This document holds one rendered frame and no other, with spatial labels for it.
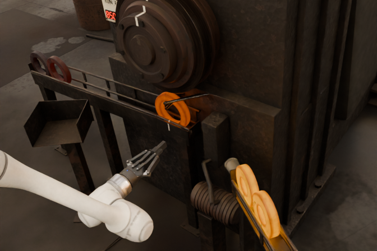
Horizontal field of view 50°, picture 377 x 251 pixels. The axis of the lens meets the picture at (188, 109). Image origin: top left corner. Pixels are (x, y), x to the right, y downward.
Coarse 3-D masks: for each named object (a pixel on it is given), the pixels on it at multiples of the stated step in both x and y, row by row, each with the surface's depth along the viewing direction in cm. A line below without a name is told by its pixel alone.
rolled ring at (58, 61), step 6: (48, 60) 234; (54, 60) 229; (60, 60) 229; (48, 66) 238; (54, 66) 240; (60, 66) 228; (66, 66) 230; (54, 72) 241; (66, 72) 230; (60, 78) 240; (66, 78) 231
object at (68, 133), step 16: (32, 112) 198; (48, 112) 209; (64, 112) 209; (80, 112) 208; (32, 128) 197; (48, 128) 208; (64, 128) 205; (80, 128) 191; (32, 144) 197; (48, 144) 197; (64, 144) 195; (80, 144) 212; (80, 160) 211; (80, 176) 218
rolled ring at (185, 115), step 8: (160, 96) 180; (168, 96) 176; (176, 96) 176; (160, 104) 184; (176, 104) 176; (184, 104) 176; (160, 112) 186; (184, 112) 175; (176, 120) 186; (184, 120) 178
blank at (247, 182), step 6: (240, 168) 146; (246, 168) 145; (240, 174) 148; (246, 174) 143; (252, 174) 143; (240, 180) 151; (246, 180) 142; (252, 180) 141; (240, 186) 152; (246, 186) 144; (252, 186) 141; (246, 192) 150; (252, 192) 141; (246, 198) 148
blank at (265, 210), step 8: (256, 192) 135; (264, 192) 134; (256, 200) 136; (264, 200) 130; (256, 208) 138; (264, 208) 130; (272, 208) 128; (256, 216) 141; (264, 216) 138; (272, 216) 128; (264, 224) 135; (272, 224) 128; (272, 232) 129
